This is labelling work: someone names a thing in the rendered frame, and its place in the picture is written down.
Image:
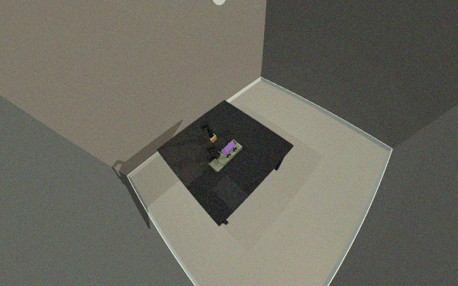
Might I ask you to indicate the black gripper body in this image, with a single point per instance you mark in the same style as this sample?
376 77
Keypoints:
217 149

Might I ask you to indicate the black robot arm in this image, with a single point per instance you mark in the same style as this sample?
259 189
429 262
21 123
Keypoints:
209 134

